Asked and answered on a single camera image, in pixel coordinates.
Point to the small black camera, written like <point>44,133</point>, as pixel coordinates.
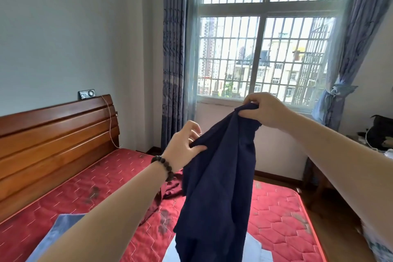
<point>87,94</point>

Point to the black backpack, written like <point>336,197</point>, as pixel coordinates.
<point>380,131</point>

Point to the barred window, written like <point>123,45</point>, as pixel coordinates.
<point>261,4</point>

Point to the person's right hand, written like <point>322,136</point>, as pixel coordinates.
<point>267,111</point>

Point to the white plastic bag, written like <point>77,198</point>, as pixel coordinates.
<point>377,243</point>

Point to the blue denim jeans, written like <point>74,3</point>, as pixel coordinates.
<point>49,237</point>

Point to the maroon shirt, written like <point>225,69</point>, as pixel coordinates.
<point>165,197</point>

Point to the sheer blue curtain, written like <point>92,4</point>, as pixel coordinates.
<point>353,40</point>

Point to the red quilted mattress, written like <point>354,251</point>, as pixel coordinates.
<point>61,163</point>

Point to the person's left hand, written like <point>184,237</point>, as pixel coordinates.
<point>182,148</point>

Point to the dark blue shirt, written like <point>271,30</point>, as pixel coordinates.
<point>215,194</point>

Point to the light blue shirt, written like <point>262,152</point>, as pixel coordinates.
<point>256,249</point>

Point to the dark blue curtain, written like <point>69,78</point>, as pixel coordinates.
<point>178,56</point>

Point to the person's left forearm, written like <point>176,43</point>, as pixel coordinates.
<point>101,218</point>

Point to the person's right forearm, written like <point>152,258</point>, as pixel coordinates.
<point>347,163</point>

